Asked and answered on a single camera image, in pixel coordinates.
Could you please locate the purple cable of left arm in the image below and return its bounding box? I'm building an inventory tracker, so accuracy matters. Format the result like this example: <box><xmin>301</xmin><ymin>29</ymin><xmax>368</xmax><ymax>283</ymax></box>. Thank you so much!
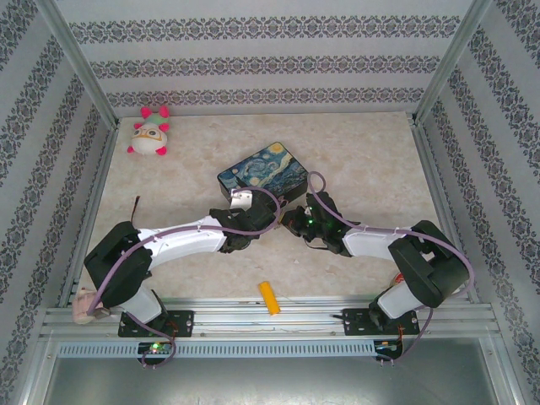
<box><xmin>86</xmin><ymin>185</ymin><xmax>283</xmax><ymax>317</ymax></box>

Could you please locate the starry night printed box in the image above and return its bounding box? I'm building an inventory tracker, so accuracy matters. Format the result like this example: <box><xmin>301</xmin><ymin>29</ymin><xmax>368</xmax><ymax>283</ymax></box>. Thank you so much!
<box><xmin>215</xmin><ymin>141</ymin><xmax>311</xmax><ymax>208</ymax></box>

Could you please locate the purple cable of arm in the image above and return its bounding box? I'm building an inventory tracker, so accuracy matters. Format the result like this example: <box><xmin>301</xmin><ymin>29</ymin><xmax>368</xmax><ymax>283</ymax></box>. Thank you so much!
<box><xmin>306</xmin><ymin>170</ymin><xmax>474</xmax><ymax>367</ymax></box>
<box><xmin>86</xmin><ymin>185</ymin><xmax>283</xmax><ymax>317</ymax></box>

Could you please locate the circuit board with orange light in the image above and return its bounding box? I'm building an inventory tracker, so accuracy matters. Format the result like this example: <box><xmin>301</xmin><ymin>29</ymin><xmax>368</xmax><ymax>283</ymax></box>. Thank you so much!
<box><xmin>374</xmin><ymin>339</ymin><xmax>404</xmax><ymax>354</ymax></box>

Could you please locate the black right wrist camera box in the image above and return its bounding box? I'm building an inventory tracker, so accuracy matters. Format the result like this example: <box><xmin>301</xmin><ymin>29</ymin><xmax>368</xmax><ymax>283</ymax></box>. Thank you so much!
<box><xmin>304</xmin><ymin>192</ymin><xmax>338</xmax><ymax>220</ymax></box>

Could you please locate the pink soft toy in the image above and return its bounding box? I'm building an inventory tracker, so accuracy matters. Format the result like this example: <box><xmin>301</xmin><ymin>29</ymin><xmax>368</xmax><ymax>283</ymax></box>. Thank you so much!
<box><xmin>70</xmin><ymin>287</ymin><xmax>111</xmax><ymax>326</ymax></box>

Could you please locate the grey slotted cable duct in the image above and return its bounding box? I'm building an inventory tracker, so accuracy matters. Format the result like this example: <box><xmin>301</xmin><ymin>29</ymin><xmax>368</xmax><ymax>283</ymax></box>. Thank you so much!
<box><xmin>56</xmin><ymin>340</ymin><xmax>501</xmax><ymax>360</ymax></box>

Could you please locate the aluminium table side rail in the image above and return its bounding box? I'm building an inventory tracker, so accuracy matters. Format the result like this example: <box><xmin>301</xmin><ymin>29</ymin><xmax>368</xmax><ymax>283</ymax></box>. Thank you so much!
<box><xmin>57</xmin><ymin>121</ymin><xmax>122</xmax><ymax>307</ymax></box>
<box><xmin>411</xmin><ymin>120</ymin><xmax>482</xmax><ymax>303</ymax></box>

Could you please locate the aluminium front rail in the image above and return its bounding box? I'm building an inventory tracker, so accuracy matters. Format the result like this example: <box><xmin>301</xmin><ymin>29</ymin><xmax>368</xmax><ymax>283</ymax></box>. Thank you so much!
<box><xmin>40</xmin><ymin>296</ymin><xmax>495</xmax><ymax>340</ymax></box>

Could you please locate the circuit board with green light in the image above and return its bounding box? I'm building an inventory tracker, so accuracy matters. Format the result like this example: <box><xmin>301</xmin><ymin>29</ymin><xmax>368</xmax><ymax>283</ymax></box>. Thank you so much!
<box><xmin>138</xmin><ymin>340</ymin><xmax>176</xmax><ymax>356</ymax></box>

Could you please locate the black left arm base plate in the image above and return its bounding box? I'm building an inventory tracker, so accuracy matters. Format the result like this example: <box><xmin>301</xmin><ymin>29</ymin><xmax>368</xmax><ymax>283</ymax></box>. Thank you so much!
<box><xmin>116</xmin><ymin>309</ymin><xmax>196</xmax><ymax>339</ymax></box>

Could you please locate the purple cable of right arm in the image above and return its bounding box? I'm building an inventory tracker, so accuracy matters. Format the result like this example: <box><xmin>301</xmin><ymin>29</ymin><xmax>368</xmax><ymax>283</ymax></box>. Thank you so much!
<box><xmin>306</xmin><ymin>170</ymin><xmax>474</xmax><ymax>367</ymax></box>

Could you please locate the yellow rectangular block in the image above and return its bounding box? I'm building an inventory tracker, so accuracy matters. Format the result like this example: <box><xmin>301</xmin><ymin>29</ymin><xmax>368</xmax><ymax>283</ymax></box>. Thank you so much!
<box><xmin>257</xmin><ymin>279</ymin><xmax>283</xmax><ymax>317</ymax></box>

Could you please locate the aluminium frame corner post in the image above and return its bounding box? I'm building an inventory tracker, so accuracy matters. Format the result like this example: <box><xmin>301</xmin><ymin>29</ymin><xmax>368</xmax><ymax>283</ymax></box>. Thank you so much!
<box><xmin>32</xmin><ymin>0</ymin><xmax>122</xmax><ymax>126</ymax></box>
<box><xmin>413</xmin><ymin>0</ymin><xmax>499</xmax><ymax>123</ymax></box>

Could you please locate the white pink plush toy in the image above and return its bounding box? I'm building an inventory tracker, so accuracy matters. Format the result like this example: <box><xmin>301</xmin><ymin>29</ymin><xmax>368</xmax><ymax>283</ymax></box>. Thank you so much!
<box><xmin>126</xmin><ymin>104</ymin><xmax>172</xmax><ymax>159</ymax></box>

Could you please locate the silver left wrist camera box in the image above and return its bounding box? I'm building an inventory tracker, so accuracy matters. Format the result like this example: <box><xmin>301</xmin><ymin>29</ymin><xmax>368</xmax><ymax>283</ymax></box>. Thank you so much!
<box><xmin>229</xmin><ymin>188</ymin><xmax>255</xmax><ymax>210</ymax></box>

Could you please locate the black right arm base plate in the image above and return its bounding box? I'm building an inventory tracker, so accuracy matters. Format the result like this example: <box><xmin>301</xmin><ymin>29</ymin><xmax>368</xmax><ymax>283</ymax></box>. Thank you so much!
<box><xmin>342</xmin><ymin>306</ymin><xmax>419</xmax><ymax>338</ymax></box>

